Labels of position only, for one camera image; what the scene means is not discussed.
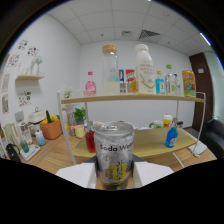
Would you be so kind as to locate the green potted plant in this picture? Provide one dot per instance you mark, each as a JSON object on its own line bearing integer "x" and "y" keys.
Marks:
{"x": 79, "y": 114}

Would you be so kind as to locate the amber liquid bottle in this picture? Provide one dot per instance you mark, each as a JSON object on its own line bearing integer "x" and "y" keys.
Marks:
{"x": 133, "y": 86}

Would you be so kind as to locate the small blue carton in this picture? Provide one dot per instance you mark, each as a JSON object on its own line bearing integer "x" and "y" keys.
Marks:
{"x": 121, "y": 76}

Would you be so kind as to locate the soda water can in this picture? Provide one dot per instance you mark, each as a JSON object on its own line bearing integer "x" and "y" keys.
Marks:
{"x": 114, "y": 153}

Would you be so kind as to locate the long ceiling light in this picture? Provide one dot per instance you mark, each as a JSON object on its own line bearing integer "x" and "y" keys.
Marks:
{"x": 205, "y": 39}

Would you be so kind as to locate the black kettle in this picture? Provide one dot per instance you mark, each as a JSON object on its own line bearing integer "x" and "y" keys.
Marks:
{"x": 12, "y": 154}

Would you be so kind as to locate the pink liquid bottle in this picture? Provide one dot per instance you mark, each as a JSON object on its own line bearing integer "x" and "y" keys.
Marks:
{"x": 90, "y": 87}

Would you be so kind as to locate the clear jar with cork lid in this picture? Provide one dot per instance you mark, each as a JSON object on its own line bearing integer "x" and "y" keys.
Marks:
{"x": 110, "y": 73}

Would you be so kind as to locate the yellow colourful drink can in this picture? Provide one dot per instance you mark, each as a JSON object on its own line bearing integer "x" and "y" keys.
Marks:
{"x": 189, "y": 84}

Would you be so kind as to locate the ceiling air vent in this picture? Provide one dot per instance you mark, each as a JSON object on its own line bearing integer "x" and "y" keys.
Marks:
{"x": 149, "y": 34}

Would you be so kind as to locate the yellow cup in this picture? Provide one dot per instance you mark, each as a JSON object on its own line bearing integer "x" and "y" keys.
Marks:
{"x": 79, "y": 131}

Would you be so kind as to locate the blue liquid bottle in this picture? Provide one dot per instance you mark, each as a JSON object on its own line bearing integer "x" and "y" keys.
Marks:
{"x": 171, "y": 137}

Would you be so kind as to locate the white notebook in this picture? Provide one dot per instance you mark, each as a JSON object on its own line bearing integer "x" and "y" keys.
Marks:
{"x": 198, "y": 148}

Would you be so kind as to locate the large white milk bottle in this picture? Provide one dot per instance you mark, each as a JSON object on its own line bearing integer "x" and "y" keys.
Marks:
{"x": 145, "y": 73}

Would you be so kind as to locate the glass vase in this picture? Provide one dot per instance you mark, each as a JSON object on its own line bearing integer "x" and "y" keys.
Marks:
{"x": 36, "y": 65}

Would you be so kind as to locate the clear bottle with green cap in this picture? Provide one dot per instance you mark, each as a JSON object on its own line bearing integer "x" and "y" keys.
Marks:
{"x": 170, "y": 83}

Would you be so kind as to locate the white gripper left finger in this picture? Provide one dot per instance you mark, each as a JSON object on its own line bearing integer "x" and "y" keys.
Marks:
{"x": 78, "y": 173}

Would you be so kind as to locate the red liquid bottle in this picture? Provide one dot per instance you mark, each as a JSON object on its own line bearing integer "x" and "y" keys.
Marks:
{"x": 90, "y": 141}

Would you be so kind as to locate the green cup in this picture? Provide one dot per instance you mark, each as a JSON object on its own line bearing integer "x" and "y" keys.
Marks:
{"x": 25, "y": 146}

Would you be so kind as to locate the blue bottle with yellow cap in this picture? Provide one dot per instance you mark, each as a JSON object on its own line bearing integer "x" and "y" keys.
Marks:
{"x": 160, "y": 86}

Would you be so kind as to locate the brown door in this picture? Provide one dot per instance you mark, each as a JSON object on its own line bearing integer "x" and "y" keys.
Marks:
{"x": 200, "y": 90}

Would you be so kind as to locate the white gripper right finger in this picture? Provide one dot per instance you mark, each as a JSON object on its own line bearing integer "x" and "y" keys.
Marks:
{"x": 153, "y": 171}

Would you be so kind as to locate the white scale tray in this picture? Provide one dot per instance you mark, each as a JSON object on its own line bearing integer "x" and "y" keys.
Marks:
{"x": 31, "y": 153}

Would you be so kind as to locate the orange basket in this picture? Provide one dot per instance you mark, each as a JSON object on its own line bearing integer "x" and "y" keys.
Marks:
{"x": 51, "y": 130}

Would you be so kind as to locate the small white blue bottle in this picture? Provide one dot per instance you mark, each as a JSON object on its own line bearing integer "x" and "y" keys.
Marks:
{"x": 40, "y": 138}

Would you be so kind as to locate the clear bottle with blue cap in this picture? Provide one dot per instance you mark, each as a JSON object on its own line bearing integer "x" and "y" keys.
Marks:
{"x": 178, "y": 88}

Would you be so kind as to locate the white two-tier wooden shelf rack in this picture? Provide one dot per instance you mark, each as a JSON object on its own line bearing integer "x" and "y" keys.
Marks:
{"x": 153, "y": 140}

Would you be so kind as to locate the black chair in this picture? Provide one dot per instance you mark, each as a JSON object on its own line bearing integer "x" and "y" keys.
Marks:
{"x": 215, "y": 138}

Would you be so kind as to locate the wooden wall shelf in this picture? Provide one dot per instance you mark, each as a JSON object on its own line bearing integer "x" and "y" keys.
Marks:
{"x": 29, "y": 77}

